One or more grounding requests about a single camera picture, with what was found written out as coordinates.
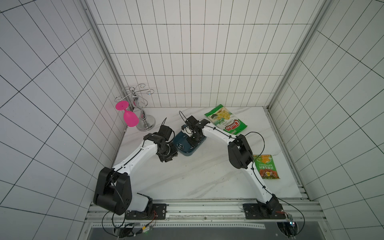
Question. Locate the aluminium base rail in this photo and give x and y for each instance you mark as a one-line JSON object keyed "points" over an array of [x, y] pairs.
{"points": [[230, 213]]}

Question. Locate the chrome cup holder stand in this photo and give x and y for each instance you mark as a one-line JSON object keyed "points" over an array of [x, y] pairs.
{"points": [[138, 105]]}

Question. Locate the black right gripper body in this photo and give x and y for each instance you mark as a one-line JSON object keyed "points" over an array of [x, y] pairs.
{"points": [[193, 135]]}

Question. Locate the dark teal storage box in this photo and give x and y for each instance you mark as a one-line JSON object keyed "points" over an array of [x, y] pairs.
{"points": [[187, 143]]}

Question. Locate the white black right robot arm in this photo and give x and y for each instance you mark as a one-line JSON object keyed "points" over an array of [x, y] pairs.
{"points": [[267, 205]]}

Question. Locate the green red snack packet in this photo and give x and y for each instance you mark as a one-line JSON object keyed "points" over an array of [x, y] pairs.
{"points": [[266, 167]]}

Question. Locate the green Chuba chips bag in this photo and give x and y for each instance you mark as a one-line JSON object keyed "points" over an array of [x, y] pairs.
{"points": [[226, 121]]}

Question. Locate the pink plastic goblet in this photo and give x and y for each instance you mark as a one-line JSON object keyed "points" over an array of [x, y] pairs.
{"points": [[130, 118]]}

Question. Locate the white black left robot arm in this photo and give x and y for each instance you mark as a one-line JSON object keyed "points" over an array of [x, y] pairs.
{"points": [[114, 191]]}

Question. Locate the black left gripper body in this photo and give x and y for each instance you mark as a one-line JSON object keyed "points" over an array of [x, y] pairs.
{"points": [[167, 153]]}

